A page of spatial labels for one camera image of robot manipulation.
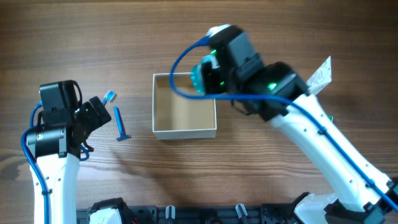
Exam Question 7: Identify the white toothpaste tube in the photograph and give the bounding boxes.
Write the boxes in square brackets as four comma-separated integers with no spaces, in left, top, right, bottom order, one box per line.
[306,56,332,95]

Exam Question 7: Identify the blue disposable razor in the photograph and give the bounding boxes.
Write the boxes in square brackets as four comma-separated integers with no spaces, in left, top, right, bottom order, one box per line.
[114,106,131,141]

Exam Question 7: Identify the white cardboard box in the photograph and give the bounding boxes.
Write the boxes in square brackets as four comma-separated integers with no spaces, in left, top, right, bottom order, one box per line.
[152,73,217,140]

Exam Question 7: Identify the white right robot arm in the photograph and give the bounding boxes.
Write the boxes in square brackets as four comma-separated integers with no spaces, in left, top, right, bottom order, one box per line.
[195,24,397,223]

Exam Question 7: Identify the blue mouthwash bottle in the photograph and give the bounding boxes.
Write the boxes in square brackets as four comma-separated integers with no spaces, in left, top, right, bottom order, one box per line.
[190,55,217,94]

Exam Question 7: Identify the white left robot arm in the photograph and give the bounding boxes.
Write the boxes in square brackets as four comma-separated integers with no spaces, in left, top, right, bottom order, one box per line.
[21,96,111,223]

